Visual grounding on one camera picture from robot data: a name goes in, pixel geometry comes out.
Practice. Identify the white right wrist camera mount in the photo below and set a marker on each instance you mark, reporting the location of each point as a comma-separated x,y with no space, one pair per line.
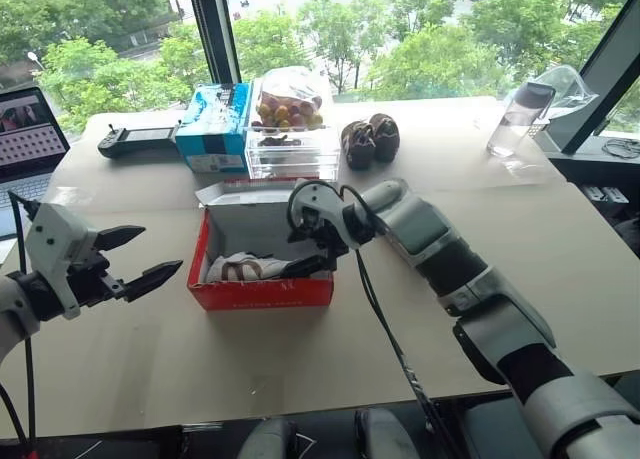
317,194

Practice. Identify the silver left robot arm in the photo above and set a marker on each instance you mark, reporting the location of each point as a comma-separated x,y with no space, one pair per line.
20,299

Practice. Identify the clear acrylic drawer box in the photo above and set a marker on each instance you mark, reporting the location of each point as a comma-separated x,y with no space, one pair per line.
292,159

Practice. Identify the grey power strip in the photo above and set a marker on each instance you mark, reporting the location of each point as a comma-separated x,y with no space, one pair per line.
607,194

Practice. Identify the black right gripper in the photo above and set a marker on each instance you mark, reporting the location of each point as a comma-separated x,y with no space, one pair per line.
327,239

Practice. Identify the dark item in drawer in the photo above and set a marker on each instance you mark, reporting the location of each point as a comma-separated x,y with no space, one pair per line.
281,140

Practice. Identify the clear water bottle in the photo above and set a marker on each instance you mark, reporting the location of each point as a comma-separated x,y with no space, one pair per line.
517,121

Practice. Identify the dark window frame post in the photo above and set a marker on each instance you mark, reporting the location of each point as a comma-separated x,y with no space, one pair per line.
215,29

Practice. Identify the black handheld remote controller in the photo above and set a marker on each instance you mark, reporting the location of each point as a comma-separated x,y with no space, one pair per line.
135,139

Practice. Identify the dark slanted window frame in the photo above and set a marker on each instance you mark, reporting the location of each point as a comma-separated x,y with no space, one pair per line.
605,79

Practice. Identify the clear bag of coloured fruit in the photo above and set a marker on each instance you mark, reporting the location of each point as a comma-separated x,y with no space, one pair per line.
290,104

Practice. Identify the dark rounded grey shape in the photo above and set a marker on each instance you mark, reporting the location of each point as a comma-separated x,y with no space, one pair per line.
387,436
272,439

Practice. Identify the clear plastic bag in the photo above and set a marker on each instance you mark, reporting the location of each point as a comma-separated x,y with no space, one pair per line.
570,86

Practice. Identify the white and brown shoe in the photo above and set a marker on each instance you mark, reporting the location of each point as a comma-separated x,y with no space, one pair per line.
245,269

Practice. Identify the grey laptop computer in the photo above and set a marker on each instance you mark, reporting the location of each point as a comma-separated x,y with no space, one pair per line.
25,139

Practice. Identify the blue cardboard box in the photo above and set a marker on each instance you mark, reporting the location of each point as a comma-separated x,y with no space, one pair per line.
215,129

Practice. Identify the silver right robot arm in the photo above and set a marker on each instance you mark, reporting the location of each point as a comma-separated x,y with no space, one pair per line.
440,249

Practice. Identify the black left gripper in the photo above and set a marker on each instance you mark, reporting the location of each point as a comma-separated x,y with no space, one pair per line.
92,279

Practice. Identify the dark brown shoe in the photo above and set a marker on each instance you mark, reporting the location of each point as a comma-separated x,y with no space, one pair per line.
386,134
357,146

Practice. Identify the red cardboard shoebox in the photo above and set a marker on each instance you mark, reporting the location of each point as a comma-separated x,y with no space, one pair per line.
260,294

